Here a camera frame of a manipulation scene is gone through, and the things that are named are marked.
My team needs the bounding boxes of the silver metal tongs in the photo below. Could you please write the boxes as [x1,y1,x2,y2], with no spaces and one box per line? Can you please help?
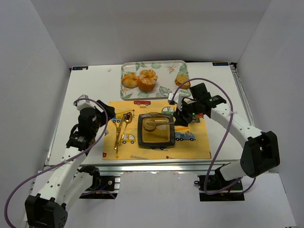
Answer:
[146,112,174,126]

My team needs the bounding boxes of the small round bread bun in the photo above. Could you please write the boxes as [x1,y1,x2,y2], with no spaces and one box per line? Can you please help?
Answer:
[143,121,157,131]

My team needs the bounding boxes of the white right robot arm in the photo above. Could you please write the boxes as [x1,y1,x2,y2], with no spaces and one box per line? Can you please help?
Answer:
[168,83,280,191]

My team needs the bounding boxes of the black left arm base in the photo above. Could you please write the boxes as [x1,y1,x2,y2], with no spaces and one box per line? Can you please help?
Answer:
[77,165,117,200]

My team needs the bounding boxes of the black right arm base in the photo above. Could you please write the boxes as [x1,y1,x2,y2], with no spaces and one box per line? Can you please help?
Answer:
[194,175,245,202]

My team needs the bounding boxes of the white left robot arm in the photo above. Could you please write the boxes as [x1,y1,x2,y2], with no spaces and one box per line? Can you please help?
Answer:
[25,98,115,228]

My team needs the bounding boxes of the sliced herb bread piece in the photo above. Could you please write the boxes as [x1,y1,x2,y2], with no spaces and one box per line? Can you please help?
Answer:
[174,74,191,89]

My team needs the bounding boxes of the orange twisted bread roll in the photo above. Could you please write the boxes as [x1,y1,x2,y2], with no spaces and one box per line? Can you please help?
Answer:
[122,73,138,88]

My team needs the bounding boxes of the orange sugared bundt bread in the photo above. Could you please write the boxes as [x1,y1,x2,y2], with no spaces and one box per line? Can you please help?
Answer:
[137,69,158,92]

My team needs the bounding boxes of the dark green mug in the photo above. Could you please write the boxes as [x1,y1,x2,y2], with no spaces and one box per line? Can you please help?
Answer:
[186,98,204,124]

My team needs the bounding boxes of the gold knife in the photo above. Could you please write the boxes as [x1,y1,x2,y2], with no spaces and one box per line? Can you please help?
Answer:
[114,114,126,153]

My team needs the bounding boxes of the gold spoon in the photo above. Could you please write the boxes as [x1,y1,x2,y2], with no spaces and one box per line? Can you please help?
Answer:
[119,112,133,146]

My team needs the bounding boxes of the black square amber plate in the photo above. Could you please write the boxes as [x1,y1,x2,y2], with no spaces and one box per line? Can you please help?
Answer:
[137,113,175,150]

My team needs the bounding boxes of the gold fork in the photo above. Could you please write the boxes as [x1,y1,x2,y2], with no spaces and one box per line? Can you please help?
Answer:
[114,127,120,155]

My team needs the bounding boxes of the yellow vehicle print placemat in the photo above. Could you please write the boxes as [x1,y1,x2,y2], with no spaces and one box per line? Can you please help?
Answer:
[103,100,211,161]

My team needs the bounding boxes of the floral white serving tray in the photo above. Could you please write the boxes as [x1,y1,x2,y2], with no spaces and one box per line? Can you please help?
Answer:
[120,60,189,100]

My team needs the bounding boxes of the blue label left corner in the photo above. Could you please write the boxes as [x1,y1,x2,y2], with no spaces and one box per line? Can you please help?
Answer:
[72,66,88,71]

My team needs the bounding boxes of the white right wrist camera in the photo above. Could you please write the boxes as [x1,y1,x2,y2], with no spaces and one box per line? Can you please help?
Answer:
[168,93,182,106]

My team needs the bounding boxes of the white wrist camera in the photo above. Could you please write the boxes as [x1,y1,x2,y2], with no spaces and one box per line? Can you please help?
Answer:
[73,94,94,111]
[168,93,182,106]

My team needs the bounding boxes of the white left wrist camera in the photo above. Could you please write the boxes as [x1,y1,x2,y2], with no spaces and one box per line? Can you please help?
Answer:
[73,94,94,111]

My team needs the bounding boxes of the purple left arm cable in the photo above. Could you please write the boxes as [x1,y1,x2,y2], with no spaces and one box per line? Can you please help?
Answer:
[4,98,117,228]

